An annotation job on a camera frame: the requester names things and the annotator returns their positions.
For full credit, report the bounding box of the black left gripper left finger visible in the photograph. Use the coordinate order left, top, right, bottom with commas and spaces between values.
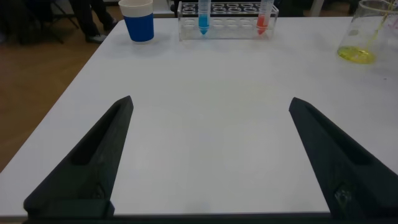
23, 95, 134, 218

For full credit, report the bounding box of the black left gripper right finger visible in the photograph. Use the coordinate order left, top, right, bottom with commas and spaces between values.
288, 96, 398, 218

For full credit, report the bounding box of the blue pigment test tube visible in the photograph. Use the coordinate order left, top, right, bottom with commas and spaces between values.
197, 0, 212, 35

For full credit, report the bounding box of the glass beaker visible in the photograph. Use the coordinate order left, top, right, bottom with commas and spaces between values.
337, 0, 398, 65

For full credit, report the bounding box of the red pigment test tube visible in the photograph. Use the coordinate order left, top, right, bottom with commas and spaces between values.
256, 0, 275, 35

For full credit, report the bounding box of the clear acrylic test tube rack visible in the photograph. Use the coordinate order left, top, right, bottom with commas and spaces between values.
177, 1, 280, 41

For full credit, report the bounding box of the blue white paper cup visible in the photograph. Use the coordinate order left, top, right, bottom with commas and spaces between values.
118, 0, 155, 44

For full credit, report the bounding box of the dark chair with jacket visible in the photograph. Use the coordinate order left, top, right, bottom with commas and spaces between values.
18, 0, 80, 44

